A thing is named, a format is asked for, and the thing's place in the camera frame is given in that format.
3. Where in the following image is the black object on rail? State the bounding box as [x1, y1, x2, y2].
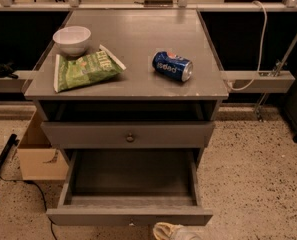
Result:
[0, 64, 19, 79]

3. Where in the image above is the blue pepsi can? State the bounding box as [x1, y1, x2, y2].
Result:
[152, 51, 193, 82]

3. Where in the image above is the black floor cable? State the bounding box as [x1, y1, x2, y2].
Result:
[0, 173, 59, 240]

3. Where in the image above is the white ceramic bowl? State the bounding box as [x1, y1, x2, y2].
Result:
[53, 26, 91, 57]

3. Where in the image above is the white cable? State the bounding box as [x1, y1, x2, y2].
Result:
[225, 0, 269, 93]

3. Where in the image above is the grey drawer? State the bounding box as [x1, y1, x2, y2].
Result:
[41, 122, 214, 149]
[47, 149, 212, 226]

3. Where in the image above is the green chip bag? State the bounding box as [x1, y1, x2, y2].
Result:
[54, 45, 126, 93]

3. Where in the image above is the cardboard box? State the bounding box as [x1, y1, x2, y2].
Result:
[16, 112, 68, 181]

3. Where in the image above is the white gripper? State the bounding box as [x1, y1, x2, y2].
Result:
[153, 222, 202, 240]

